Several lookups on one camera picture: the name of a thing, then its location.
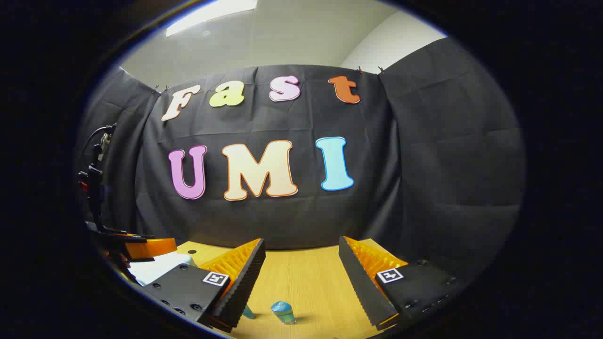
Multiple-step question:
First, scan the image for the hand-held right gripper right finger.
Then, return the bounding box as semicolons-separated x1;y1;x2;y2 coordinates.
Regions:
338;235;460;330

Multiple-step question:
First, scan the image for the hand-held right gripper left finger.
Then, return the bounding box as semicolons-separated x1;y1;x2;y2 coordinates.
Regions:
141;238;267;334

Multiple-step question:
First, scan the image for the white suitcase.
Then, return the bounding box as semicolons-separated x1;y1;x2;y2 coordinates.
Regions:
130;252;196;286

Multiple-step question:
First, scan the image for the blue green skin care bottle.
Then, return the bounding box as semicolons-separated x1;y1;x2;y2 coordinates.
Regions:
271;301;297;325

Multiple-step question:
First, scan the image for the black backdrop cloth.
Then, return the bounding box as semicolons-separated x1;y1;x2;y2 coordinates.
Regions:
78;37;526;283

